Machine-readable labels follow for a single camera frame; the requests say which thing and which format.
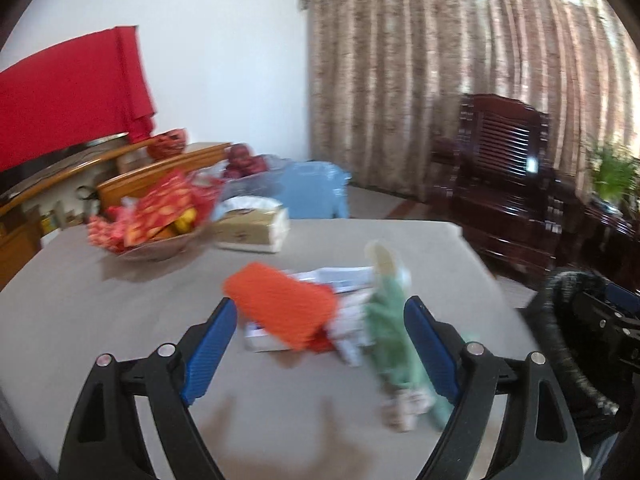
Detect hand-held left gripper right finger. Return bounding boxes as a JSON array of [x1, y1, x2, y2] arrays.
[[402, 296, 583, 480]]

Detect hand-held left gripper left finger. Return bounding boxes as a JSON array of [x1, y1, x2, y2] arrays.
[[57, 297, 238, 480]]

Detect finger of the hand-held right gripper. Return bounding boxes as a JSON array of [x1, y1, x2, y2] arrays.
[[572, 282, 640, 328]]

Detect black trash bin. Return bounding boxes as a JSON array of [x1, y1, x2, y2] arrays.
[[530, 266, 640, 416]]

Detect white and blue carton box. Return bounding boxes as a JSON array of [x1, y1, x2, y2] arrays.
[[243, 317, 291, 353]]

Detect orange snack packet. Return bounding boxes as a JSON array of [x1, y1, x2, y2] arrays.
[[222, 261, 340, 352]]

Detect white squeeze tube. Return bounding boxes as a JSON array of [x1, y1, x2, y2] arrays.
[[290, 266, 376, 295]]

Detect crumpled paper scrap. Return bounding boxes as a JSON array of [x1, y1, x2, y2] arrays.
[[382, 390, 433, 433]]

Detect dark wooden side table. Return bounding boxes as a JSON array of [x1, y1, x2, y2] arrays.
[[580, 195, 640, 286]]

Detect crumpled white wrappers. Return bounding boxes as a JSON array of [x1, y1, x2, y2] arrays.
[[320, 300, 373, 367]]

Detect fruit bowl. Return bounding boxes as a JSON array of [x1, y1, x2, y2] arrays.
[[107, 220, 211, 262]]

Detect tissue pack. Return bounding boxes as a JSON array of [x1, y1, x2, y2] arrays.
[[212, 196, 291, 255]]

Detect green potted plant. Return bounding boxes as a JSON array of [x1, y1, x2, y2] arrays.
[[587, 140, 640, 206]]

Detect banana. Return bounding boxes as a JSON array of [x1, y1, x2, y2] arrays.
[[169, 209, 197, 234]]

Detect pile of red snack packets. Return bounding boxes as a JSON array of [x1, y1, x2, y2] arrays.
[[87, 170, 223, 253]]

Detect dark wooden armchair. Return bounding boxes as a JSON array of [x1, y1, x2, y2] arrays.
[[430, 92, 581, 281]]

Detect wooden cabinet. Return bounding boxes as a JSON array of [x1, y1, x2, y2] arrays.
[[0, 132, 233, 286]]

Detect blue plastic stool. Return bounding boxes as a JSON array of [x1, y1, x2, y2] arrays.
[[277, 161, 352, 220]]

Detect bag of red apples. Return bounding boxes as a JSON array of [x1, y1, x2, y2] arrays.
[[215, 144, 291, 201]]

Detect red basket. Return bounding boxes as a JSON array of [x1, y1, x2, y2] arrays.
[[147, 129, 188, 158]]

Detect brown patterned curtain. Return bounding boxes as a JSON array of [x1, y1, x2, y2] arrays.
[[299, 0, 640, 201]]

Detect red cloth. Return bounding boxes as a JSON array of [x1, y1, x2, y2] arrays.
[[0, 25, 157, 173]]

